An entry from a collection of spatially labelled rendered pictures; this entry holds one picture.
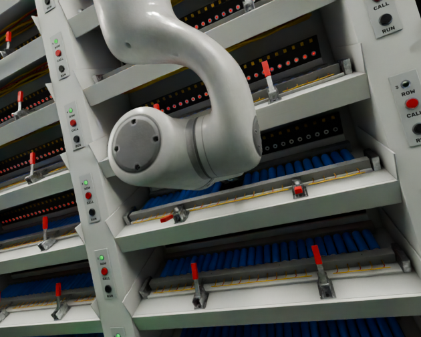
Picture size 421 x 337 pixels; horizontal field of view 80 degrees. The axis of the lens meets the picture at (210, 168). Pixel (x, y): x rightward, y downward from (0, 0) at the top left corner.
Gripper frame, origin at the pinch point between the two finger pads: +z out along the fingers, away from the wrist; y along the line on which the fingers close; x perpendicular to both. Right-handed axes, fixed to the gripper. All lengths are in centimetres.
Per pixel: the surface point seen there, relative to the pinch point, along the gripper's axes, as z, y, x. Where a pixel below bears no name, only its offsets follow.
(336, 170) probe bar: 2.5, -21.1, 4.4
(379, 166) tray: 2.4, -28.2, 5.4
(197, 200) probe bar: 2.3, 9.2, 4.1
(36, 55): -7, 46, -45
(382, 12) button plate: -5.3, -34.0, -19.2
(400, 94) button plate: -3.4, -33.0, -5.0
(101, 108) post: -0.6, 31.3, -26.3
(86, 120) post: -5.6, 31.9, -21.3
